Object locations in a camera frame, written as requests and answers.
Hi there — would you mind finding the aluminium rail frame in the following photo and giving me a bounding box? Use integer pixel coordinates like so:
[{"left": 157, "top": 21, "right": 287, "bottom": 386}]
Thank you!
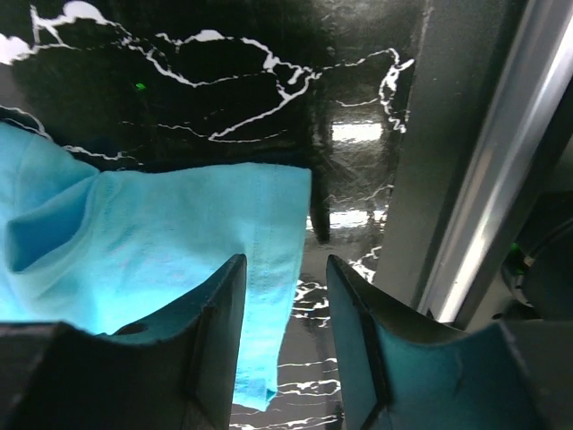
[{"left": 375, "top": 1, "right": 572, "bottom": 329}]

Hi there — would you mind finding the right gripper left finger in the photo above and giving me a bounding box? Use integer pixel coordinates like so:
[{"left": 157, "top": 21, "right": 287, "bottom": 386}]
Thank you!
[{"left": 1, "top": 254, "right": 247, "bottom": 429}]

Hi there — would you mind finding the turquoise t shirt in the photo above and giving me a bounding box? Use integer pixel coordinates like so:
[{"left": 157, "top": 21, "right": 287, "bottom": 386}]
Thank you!
[{"left": 1, "top": 125, "right": 312, "bottom": 410}]

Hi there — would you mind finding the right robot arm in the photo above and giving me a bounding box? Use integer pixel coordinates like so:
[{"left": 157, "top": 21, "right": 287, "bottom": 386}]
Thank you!
[{"left": 1, "top": 202, "right": 572, "bottom": 429}]

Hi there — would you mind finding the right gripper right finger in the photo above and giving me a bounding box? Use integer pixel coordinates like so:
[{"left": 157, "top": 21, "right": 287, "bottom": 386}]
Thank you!
[{"left": 326, "top": 255, "right": 572, "bottom": 429}]

